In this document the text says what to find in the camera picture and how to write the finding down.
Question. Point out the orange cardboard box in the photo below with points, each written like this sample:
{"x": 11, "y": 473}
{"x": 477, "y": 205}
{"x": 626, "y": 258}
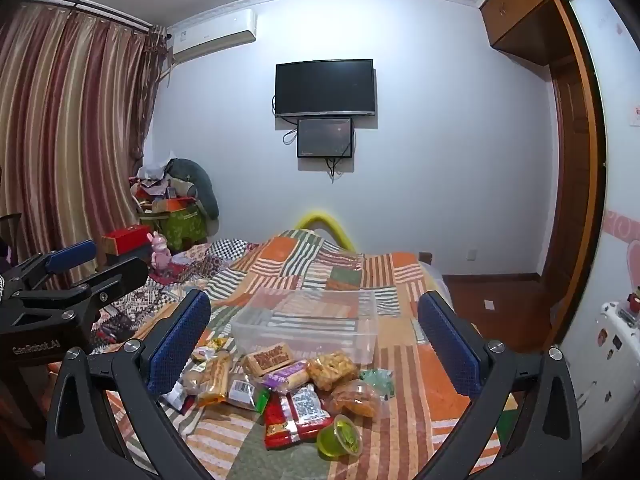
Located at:
{"x": 175, "y": 205}

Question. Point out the red box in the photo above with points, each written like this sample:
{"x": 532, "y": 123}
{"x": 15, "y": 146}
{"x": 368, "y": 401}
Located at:
{"x": 125, "y": 239}

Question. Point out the green-edged barcode snack packet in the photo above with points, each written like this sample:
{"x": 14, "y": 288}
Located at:
{"x": 242, "y": 392}

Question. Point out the small black monitor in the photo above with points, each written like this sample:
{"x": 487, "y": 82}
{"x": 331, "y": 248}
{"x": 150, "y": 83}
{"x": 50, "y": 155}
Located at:
{"x": 325, "y": 137}

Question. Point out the red snack packet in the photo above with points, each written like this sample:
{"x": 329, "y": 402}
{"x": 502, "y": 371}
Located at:
{"x": 307, "y": 405}

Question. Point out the yellow foam tube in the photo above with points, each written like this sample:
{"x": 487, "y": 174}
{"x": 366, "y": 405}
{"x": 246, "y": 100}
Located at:
{"x": 325, "y": 220}

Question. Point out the yellow cracker packet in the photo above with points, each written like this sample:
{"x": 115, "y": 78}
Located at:
{"x": 267, "y": 358}

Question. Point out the clear plastic container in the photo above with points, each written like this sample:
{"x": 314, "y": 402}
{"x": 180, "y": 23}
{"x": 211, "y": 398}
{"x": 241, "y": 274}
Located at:
{"x": 305, "y": 320}

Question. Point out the wooden overhead cabinet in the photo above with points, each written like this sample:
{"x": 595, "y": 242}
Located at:
{"x": 525, "y": 10}

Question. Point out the green jelly cup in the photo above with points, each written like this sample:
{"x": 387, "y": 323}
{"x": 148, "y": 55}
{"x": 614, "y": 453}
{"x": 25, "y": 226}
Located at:
{"x": 340, "y": 437}

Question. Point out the purple bread roll packet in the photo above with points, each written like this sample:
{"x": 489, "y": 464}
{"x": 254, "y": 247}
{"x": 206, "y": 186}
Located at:
{"x": 287, "y": 376}

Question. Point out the round bun packet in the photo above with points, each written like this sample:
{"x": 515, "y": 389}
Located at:
{"x": 192, "y": 377}

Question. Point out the green patterned bag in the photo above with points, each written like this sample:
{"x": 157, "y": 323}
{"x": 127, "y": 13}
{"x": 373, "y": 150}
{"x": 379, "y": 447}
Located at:
{"x": 175, "y": 230}

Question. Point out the small yellow candy packet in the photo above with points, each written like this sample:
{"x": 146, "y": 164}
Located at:
{"x": 212, "y": 347}

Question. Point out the green candy bag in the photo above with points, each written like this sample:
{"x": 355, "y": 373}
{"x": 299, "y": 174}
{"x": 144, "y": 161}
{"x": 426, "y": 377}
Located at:
{"x": 379, "y": 381}

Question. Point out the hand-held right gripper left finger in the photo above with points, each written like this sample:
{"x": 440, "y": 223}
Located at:
{"x": 180, "y": 345}

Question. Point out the black wall television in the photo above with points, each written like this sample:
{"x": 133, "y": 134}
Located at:
{"x": 325, "y": 87}

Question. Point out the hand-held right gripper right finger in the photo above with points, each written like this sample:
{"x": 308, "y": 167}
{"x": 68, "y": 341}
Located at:
{"x": 450, "y": 345}

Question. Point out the pink wall decal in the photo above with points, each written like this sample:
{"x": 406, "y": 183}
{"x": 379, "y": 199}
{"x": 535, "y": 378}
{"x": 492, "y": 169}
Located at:
{"x": 622, "y": 230}

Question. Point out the white air conditioner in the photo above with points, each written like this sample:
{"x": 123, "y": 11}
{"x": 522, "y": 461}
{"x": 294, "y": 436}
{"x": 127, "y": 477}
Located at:
{"x": 215, "y": 35}

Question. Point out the white sticker-covered appliance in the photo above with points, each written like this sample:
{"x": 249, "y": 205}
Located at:
{"x": 610, "y": 385}

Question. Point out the striped curtain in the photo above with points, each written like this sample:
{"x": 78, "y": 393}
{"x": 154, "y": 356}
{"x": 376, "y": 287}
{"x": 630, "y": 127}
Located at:
{"x": 60, "y": 135}

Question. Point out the long bread packet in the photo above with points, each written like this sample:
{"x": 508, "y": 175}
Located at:
{"x": 215, "y": 377}

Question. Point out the white curtain rail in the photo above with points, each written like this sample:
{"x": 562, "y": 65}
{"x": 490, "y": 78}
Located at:
{"x": 100, "y": 10}

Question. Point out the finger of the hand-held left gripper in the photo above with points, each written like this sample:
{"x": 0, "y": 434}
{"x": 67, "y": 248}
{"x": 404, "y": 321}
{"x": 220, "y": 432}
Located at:
{"x": 70, "y": 255}
{"x": 122, "y": 275}

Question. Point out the checkered patterned quilt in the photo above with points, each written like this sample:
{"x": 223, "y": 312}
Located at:
{"x": 215, "y": 255}

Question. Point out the golden fried snack bag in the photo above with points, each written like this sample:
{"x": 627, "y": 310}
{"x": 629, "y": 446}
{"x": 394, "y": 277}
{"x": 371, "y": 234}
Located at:
{"x": 330, "y": 370}

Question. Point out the pile of papers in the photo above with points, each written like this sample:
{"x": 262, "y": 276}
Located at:
{"x": 150, "y": 180}

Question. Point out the white and dark snack packet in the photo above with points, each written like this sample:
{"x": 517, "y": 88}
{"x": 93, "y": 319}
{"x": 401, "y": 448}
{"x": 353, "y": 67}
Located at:
{"x": 176, "y": 402}

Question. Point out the pink toy figure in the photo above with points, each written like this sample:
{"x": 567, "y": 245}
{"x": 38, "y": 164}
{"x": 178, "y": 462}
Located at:
{"x": 161, "y": 255}

